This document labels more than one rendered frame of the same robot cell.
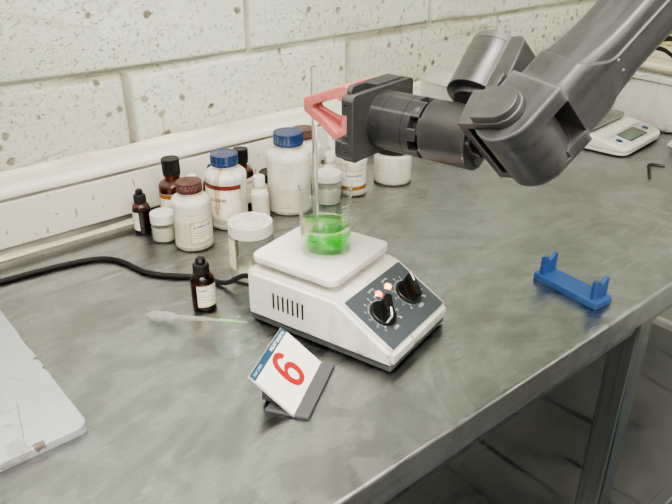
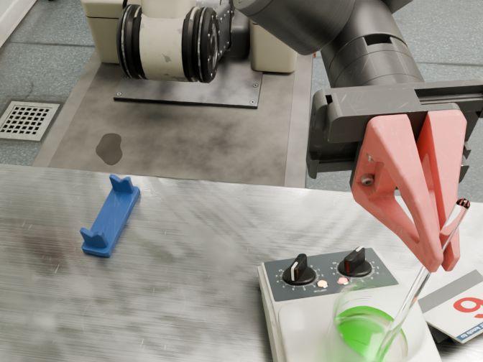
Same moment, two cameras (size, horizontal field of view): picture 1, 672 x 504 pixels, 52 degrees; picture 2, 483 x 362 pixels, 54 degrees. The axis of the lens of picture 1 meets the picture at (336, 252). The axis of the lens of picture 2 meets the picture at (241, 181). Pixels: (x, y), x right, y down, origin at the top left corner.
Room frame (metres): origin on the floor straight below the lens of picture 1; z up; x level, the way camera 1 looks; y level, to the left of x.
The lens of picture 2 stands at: (0.87, 0.05, 1.22)
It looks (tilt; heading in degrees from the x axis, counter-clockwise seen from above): 50 degrees down; 230
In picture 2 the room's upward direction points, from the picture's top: 3 degrees counter-clockwise
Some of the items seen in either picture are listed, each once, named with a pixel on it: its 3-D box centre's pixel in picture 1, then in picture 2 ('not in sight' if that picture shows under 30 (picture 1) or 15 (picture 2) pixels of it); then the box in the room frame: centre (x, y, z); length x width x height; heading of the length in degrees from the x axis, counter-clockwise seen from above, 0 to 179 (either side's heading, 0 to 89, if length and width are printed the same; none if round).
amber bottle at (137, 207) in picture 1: (141, 209); not in sight; (0.96, 0.29, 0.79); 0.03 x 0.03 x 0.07
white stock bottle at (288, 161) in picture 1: (289, 170); not in sight; (1.05, 0.08, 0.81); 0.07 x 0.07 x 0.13
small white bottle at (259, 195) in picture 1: (260, 197); not in sight; (1.00, 0.12, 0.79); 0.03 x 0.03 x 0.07
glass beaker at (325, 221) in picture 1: (324, 219); (373, 337); (0.72, 0.01, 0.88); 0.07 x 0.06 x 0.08; 151
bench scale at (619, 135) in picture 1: (585, 125); not in sight; (1.44, -0.54, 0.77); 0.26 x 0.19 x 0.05; 46
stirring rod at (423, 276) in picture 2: (314, 158); (409, 302); (0.72, 0.02, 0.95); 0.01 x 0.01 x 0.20
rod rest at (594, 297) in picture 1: (572, 278); (109, 212); (0.77, -0.30, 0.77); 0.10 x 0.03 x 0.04; 34
